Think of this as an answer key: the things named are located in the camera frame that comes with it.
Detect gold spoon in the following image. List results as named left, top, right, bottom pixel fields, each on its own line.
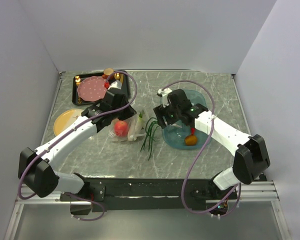
left=114, top=72, right=121, bottom=80

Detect orange cup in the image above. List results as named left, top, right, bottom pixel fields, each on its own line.
left=102, top=67, right=114, bottom=80

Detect white toy daikon radish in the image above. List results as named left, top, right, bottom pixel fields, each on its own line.
left=127, top=112, right=144, bottom=141

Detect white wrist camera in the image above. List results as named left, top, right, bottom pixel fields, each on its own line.
left=108, top=80, right=122, bottom=90
left=157, top=87, right=172, bottom=105

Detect green toy long beans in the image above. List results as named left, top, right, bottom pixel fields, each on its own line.
left=140, top=117, right=160, bottom=161

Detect cream round plate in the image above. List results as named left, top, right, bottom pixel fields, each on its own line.
left=53, top=108, right=83, bottom=136

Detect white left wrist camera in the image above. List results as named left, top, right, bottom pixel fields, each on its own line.
left=108, top=80, right=122, bottom=90

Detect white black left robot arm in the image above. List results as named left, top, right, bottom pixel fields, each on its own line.
left=18, top=88, right=137, bottom=201

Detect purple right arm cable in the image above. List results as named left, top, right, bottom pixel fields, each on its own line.
left=161, top=79, right=242, bottom=216

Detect orange toy tangerine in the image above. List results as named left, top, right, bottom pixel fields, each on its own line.
left=184, top=134, right=198, bottom=146

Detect black serving tray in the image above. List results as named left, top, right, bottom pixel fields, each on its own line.
left=72, top=68, right=131, bottom=106

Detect clear polka dot zip bag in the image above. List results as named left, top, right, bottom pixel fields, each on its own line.
left=108, top=109, right=149, bottom=142

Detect teal transparent plastic container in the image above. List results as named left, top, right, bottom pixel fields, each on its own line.
left=162, top=89, right=208, bottom=150

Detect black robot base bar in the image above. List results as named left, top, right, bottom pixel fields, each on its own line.
left=59, top=171, right=241, bottom=218

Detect pink polka dot plate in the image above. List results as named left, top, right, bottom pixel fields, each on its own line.
left=77, top=76, right=107, bottom=102

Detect aluminium frame rail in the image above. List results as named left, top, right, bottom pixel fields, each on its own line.
left=14, top=179, right=281, bottom=204

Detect red toy apple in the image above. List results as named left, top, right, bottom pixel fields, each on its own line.
left=114, top=120, right=129, bottom=137

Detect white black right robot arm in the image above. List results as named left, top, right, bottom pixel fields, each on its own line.
left=153, top=88, right=271, bottom=199

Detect gold fork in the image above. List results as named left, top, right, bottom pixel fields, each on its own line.
left=75, top=75, right=82, bottom=104

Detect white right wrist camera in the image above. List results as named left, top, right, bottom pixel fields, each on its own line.
left=157, top=87, right=172, bottom=105

